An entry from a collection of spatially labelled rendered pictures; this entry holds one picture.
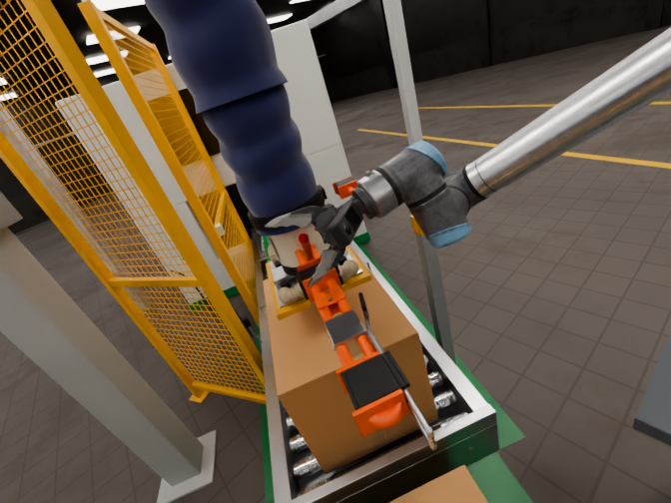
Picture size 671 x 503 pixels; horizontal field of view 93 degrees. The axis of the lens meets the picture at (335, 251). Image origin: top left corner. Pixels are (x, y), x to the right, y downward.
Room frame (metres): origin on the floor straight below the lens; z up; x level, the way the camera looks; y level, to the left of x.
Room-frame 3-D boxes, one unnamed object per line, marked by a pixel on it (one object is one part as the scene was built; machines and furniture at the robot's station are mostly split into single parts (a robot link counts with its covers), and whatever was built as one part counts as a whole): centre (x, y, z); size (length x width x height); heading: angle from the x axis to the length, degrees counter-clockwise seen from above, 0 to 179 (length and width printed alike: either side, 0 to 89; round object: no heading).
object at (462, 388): (1.72, -0.14, 0.50); 2.31 x 0.05 x 0.19; 6
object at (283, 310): (0.90, 0.19, 1.08); 0.34 x 0.10 x 0.05; 8
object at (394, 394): (0.31, 0.02, 1.18); 0.08 x 0.07 x 0.05; 8
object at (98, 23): (2.24, 0.67, 1.05); 1.17 x 0.10 x 2.10; 6
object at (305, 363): (0.89, 0.10, 0.75); 0.60 x 0.40 x 0.40; 6
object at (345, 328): (0.45, 0.03, 1.18); 0.07 x 0.07 x 0.04; 8
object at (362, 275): (0.92, 0.00, 1.08); 0.34 x 0.10 x 0.05; 8
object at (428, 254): (1.15, -0.38, 0.50); 0.07 x 0.07 x 1.00; 6
